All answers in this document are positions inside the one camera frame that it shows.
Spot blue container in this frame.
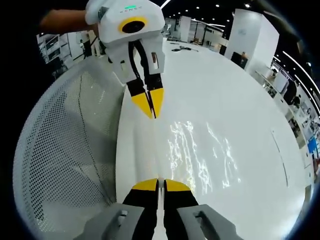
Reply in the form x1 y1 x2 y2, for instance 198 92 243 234
308 139 319 154

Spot black hanging garment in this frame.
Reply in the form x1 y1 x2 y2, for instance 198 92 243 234
283 79 301 106

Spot long white counter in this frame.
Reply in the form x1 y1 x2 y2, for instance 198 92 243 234
254 69 320 173

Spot black tools on table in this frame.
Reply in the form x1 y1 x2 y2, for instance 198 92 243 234
170 44 199 53

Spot black box with orange item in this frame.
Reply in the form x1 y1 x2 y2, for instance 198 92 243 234
230 50 250 69

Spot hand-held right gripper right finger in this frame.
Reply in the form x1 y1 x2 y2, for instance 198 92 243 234
163 178 245 240

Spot clear food packaging bag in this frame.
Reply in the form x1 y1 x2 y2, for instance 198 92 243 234
134 116 242 196
270 128 291 189

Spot wide white square column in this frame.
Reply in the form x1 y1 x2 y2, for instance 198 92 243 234
225 8 280 71

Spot white perforated mesh basket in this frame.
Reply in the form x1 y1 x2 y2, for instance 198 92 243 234
12 58 131 240

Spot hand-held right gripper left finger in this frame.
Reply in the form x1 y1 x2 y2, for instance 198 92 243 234
74 177 160 240

